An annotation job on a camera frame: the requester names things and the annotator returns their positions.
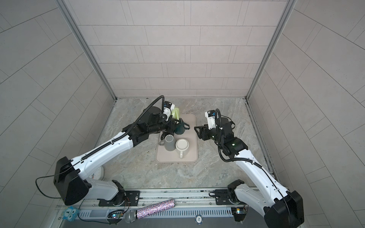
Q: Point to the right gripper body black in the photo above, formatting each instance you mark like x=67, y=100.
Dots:
x=213, y=134

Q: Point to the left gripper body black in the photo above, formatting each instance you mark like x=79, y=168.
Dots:
x=160, y=125

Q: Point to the light green mug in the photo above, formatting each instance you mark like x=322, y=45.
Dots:
x=176, y=113

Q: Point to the white mug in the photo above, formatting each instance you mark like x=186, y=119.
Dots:
x=182, y=146

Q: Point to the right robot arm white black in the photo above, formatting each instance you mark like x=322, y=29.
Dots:
x=279, y=207

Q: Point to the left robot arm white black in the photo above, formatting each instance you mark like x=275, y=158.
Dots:
x=72, y=176

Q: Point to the black mug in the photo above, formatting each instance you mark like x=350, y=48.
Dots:
x=164, y=134

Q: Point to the grey mug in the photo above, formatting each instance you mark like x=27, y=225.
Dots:
x=168, y=143

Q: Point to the dark green faceted mug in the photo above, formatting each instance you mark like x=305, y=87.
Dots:
x=181, y=127

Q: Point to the beige rectangular tray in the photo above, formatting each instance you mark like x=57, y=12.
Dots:
x=164, y=156

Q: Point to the white round table device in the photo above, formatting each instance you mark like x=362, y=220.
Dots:
x=98, y=174

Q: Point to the right circuit board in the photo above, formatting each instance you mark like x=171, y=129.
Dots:
x=239, y=214

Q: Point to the circuit board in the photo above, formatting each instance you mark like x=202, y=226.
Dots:
x=239, y=214
x=115, y=214

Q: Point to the round blue white badge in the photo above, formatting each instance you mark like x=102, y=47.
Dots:
x=198, y=219

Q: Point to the left circuit board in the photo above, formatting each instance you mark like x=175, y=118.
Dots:
x=115, y=214

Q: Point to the blue owl figure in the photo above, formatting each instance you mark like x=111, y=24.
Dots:
x=70, y=214

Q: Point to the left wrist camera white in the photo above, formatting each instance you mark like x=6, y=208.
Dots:
x=168, y=108

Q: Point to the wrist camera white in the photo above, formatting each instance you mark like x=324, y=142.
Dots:
x=211, y=119
x=168, y=108

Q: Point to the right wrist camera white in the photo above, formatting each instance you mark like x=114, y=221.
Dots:
x=211, y=119

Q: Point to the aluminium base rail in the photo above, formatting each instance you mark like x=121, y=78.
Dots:
x=185, y=198

